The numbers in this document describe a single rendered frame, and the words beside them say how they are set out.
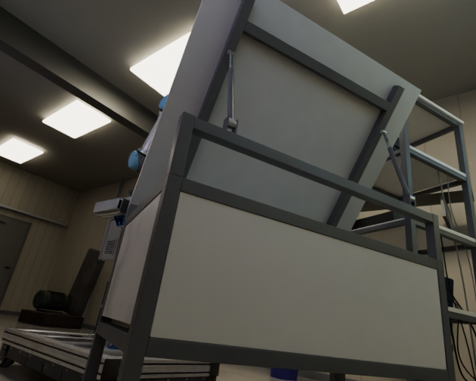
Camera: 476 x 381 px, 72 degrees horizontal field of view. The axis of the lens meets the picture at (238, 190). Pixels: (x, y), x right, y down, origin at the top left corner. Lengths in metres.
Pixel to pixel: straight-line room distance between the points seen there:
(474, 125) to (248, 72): 3.57
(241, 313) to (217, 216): 0.26
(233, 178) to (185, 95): 0.42
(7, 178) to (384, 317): 9.36
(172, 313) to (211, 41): 1.03
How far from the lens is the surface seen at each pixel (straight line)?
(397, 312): 1.35
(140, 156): 2.15
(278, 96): 1.54
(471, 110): 4.81
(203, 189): 0.92
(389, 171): 2.24
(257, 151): 1.05
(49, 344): 2.34
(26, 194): 9.97
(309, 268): 1.07
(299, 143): 1.62
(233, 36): 1.42
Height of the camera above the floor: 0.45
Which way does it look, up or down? 22 degrees up
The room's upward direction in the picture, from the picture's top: 8 degrees clockwise
